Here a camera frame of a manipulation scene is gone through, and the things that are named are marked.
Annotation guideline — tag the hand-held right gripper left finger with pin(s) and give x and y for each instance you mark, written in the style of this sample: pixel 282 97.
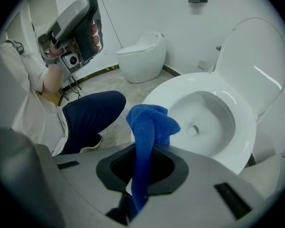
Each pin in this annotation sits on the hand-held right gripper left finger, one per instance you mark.
pixel 85 174

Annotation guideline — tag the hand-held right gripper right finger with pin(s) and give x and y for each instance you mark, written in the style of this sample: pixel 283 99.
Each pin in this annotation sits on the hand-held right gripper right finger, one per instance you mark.
pixel 199 189

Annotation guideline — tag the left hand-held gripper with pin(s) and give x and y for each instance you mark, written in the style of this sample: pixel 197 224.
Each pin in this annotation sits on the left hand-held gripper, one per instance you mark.
pixel 43 49

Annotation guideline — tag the blue microfibre cloth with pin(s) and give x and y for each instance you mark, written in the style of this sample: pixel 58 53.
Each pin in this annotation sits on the blue microfibre cloth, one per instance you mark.
pixel 144 139

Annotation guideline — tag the white toilet with lid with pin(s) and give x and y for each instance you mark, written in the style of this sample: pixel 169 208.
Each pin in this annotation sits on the white toilet with lid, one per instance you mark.
pixel 199 81

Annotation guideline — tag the person's left forearm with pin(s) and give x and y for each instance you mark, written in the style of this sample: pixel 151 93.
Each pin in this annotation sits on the person's left forearm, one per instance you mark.
pixel 53 77

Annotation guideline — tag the white ceramic toilet bowl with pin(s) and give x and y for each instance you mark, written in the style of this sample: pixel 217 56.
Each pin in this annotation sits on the white ceramic toilet bowl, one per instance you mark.
pixel 204 117

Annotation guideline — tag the egg-shaped white toilet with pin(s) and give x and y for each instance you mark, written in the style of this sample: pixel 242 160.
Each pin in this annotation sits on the egg-shaped white toilet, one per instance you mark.
pixel 142 65

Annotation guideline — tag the white toilet lid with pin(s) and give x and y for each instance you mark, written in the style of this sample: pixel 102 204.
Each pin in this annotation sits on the white toilet lid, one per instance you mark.
pixel 251 56

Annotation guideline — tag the person's left hand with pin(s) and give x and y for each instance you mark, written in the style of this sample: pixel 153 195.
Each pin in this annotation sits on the person's left hand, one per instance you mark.
pixel 96 37

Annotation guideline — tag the person's dark trousers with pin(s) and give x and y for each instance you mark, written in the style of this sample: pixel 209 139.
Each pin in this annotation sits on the person's dark trousers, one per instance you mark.
pixel 92 117

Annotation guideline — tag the black tripod stand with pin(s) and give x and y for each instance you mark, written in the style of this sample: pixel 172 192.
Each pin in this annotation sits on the black tripod stand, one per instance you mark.
pixel 64 95

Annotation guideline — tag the chrome water valve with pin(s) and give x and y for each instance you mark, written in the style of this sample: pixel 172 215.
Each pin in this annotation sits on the chrome water valve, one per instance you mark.
pixel 218 48

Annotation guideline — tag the small silver gripper camera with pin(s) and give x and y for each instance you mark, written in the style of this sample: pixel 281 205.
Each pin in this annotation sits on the small silver gripper camera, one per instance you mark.
pixel 71 60

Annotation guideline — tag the white blank wall plate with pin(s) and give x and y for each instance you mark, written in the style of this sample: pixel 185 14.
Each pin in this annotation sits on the white blank wall plate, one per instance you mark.
pixel 202 64

